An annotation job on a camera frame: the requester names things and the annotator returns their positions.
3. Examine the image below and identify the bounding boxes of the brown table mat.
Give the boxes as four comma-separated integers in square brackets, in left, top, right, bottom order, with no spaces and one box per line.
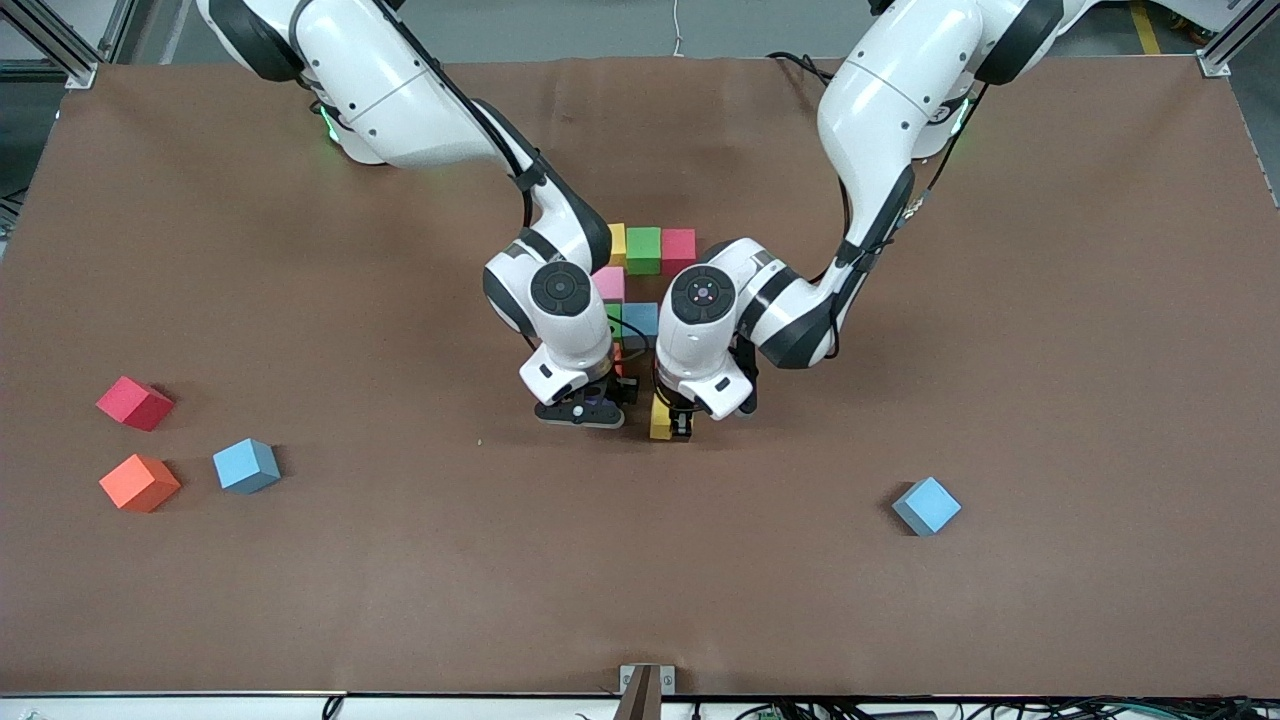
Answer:
[0,55,1280,698]

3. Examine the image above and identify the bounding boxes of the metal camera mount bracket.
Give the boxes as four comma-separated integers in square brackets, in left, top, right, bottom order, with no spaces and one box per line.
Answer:
[612,664,677,720]

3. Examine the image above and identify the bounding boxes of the black base cable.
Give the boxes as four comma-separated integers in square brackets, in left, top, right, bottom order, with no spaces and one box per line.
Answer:
[768,50,836,83]

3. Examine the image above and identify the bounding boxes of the aluminium frame post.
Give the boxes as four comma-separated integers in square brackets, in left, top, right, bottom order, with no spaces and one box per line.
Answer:
[1198,0,1280,79]
[0,0,138,91]

